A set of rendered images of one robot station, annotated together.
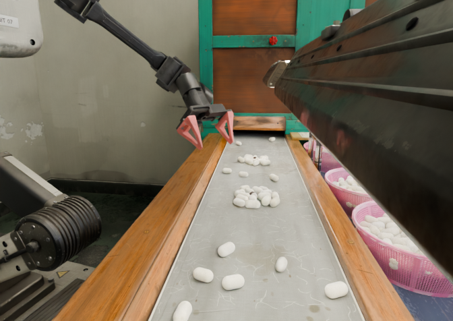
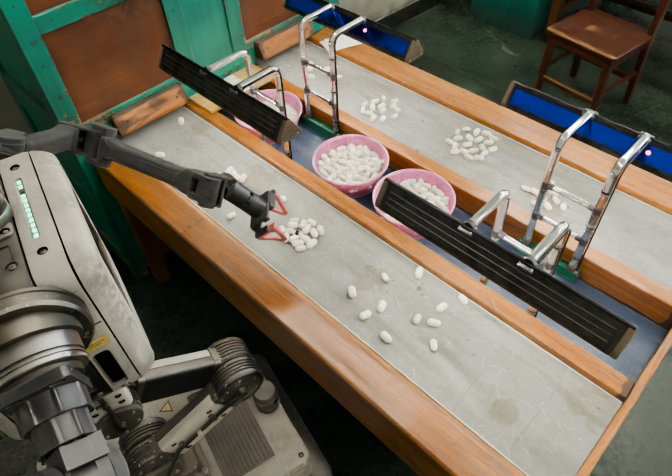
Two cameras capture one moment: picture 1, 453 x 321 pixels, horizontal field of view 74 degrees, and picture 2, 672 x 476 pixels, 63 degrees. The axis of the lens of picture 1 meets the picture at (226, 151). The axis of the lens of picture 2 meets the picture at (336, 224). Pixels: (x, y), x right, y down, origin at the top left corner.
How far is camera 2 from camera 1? 1.17 m
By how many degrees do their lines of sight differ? 52
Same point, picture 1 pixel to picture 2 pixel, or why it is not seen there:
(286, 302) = (407, 295)
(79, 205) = (234, 344)
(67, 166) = not seen: outside the picture
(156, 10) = not seen: outside the picture
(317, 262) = (393, 261)
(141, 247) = (320, 330)
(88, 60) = not seen: outside the picture
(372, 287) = (432, 261)
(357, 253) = (409, 243)
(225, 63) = (69, 49)
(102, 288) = (347, 361)
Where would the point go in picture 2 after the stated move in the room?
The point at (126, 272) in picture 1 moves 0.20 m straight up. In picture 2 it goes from (341, 346) to (338, 302)
